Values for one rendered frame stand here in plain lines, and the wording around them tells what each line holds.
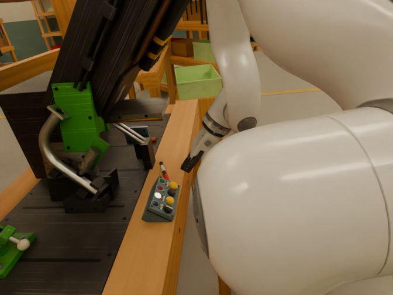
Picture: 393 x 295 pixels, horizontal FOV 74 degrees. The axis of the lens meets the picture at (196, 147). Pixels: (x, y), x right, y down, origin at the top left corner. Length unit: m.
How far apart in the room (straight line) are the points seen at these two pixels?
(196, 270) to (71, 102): 1.28
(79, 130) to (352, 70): 0.75
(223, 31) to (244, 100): 0.15
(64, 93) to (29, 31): 10.33
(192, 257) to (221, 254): 1.65
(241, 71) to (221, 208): 0.44
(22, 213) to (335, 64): 0.96
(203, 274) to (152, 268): 1.07
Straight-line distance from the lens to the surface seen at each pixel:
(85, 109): 0.84
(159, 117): 0.89
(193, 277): 1.75
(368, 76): 0.24
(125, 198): 0.90
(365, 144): 0.18
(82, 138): 0.86
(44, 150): 0.90
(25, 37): 11.28
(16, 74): 1.34
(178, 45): 3.98
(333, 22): 0.23
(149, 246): 0.74
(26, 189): 1.19
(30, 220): 0.98
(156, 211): 0.76
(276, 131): 0.18
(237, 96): 0.57
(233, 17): 0.57
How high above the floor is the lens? 1.45
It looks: 30 degrees down
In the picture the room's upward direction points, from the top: 6 degrees counter-clockwise
